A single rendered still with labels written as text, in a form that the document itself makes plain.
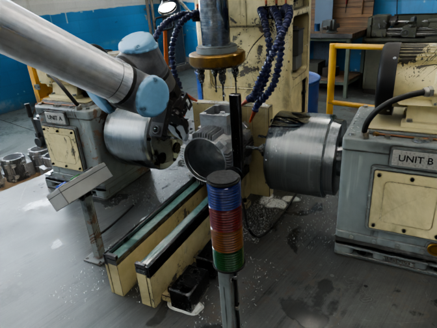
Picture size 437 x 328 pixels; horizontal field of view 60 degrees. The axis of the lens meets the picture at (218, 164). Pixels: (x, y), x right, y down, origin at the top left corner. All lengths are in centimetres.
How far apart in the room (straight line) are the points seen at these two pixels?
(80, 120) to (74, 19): 588
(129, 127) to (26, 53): 68
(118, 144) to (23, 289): 54
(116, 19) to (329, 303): 717
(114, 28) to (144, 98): 694
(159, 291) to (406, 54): 84
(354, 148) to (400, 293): 38
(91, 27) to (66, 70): 671
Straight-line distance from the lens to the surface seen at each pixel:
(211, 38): 121
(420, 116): 106
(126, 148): 137
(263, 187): 142
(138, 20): 810
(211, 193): 65
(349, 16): 629
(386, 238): 112
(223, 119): 123
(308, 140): 107
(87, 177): 110
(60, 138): 156
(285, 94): 139
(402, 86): 102
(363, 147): 100
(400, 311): 105
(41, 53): 73
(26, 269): 130
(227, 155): 118
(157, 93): 84
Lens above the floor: 151
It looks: 25 degrees down
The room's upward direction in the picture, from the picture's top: 4 degrees counter-clockwise
